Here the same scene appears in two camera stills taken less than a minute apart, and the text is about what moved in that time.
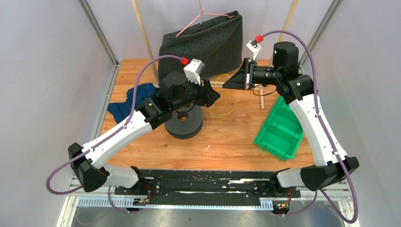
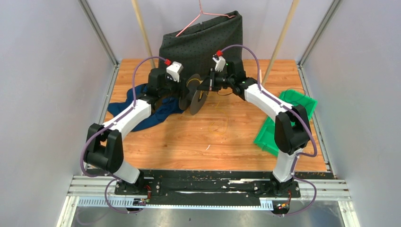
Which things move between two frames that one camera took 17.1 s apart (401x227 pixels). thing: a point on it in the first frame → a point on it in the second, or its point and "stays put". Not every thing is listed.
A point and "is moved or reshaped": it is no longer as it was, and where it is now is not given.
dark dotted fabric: [217, 42] stays put
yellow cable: [235, 102] → [226, 124]
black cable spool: [187, 123] is moved or reshaped
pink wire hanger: [201, 13] stays put
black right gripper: [243, 79] → [209, 84]
